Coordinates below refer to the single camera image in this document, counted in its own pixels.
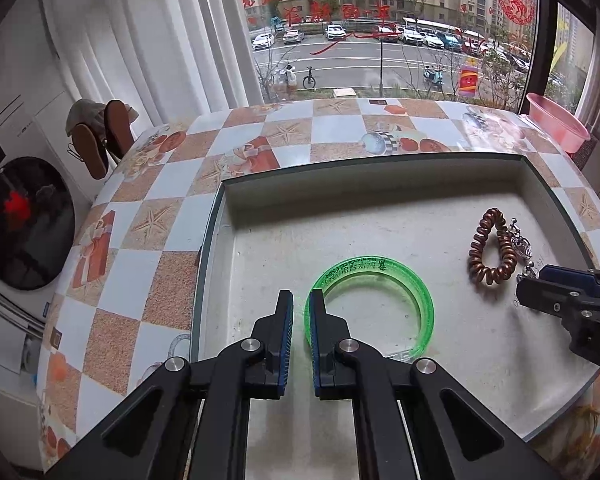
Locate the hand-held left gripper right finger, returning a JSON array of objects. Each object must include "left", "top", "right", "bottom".
[{"left": 308, "top": 290, "right": 563, "bottom": 480}]

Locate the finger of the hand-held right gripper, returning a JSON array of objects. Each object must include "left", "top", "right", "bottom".
[
  {"left": 515, "top": 277, "right": 593, "bottom": 318},
  {"left": 537, "top": 265, "right": 600, "bottom": 292}
]

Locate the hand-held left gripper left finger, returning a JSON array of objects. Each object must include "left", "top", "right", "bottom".
[{"left": 45, "top": 289, "right": 295, "bottom": 480}]

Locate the copper spiral hair tie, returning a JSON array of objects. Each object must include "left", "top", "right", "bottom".
[{"left": 467, "top": 207, "right": 515, "bottom": 286}]

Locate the green translucent bangle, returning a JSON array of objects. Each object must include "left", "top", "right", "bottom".
[{"left": 304, "top": 256, "right": 436, "bottom": 361}]

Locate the shallow grey cardboard tray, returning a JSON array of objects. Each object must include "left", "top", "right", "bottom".
[{"left": 190, "top": 152, "right": 600, "bottom": 443}]

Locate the pink plastic basin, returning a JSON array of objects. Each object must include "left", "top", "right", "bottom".
[{"left": 526, "top": 92, "right": 592, "bottom": 155}]

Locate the red lantern window decoration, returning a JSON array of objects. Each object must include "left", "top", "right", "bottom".
[{"left": 457, "top": 62, "right": 480, "bottom": 97}]

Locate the round red window sticker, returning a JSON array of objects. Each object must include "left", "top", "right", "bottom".
[{"left": 496, "top": 0, "right": 536, "bottom": 25}]

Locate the white front-load washing machine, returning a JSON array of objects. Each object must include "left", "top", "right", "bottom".
[{"left": 0, "top": 95, "right": 96, "bottom": 323}]

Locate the beige cloth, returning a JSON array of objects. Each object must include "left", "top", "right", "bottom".
[{"left": 65, "top": 99, "right": 141, "bottom": 136}]

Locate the red lettering window sticker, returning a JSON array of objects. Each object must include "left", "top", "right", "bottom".
[{"left": 240, "top": 0, "right": 401, "bottom": 56}]

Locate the white curtain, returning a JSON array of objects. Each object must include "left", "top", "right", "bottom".
[{"left": 37, "top": 0, "right": 266, "bottom": 131}]

